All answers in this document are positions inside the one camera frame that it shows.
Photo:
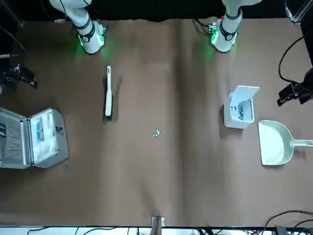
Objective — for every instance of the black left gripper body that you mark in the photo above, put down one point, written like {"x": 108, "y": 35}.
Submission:
{"x": 308, "y": 89}

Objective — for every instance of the silver metal clamp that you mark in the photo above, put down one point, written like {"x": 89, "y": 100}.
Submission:
{"x": 292, "y": 14}

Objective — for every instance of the pale grey plastic dustpan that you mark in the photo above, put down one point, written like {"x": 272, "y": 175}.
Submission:
{"x": 274, "y": 142}

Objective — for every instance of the white hand brush black bristles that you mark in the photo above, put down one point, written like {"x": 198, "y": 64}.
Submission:
{"x": 108, "y": 102}

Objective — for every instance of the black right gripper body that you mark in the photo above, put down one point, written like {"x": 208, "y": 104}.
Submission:
{"x": 9, "y": 74}

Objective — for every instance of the blue white medicine box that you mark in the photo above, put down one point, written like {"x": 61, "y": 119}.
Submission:
{"x": 39, "y": 129}

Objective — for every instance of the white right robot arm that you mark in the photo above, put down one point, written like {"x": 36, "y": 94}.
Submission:
{"x": 90, "y": 36}

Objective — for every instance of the capsule shells pile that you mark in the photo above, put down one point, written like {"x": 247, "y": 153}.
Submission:
{"x": 240, "y": 113}

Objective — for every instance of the silver aluminium case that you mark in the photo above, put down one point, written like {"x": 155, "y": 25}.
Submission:
{"x": 17, "y": 137}

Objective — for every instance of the aluminium profile post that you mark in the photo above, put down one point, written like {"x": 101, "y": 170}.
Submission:
{"x": 157, "y": 225}

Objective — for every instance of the white plastic trash can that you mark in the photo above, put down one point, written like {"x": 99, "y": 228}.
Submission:
{"x": 234, "y": 123}

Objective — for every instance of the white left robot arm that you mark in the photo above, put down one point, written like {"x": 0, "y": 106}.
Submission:
{"x": 226, "y": 36}

